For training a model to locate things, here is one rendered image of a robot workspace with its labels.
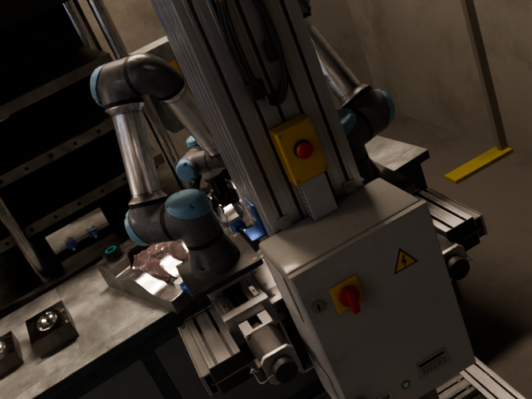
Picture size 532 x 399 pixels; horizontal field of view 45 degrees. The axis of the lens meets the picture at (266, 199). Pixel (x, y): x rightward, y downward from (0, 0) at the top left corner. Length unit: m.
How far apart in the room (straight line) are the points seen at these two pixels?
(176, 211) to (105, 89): 0.40
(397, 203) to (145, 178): 0.77
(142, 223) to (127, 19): 2.98
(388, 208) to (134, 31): 3.50
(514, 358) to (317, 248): 1.53
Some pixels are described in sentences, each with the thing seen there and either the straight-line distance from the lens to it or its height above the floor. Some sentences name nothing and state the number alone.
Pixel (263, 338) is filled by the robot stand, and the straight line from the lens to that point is 1.61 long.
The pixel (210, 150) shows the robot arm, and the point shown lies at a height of 1.29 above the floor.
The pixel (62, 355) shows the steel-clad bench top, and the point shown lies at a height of 0.80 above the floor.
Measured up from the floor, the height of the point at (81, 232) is 0.89.
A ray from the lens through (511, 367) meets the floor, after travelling 2.74.
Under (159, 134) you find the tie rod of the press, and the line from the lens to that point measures 2.94.
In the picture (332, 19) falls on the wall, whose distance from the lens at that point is 5.15.
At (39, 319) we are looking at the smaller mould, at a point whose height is 0.87.
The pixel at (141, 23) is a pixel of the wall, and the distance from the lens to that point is 4.71.
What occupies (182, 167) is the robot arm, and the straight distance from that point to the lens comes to 2.08.
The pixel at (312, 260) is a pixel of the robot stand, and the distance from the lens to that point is 1.34.
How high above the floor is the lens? 1.93
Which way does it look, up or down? 25 degrees down
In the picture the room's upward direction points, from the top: 24 degrees counter-clockwise
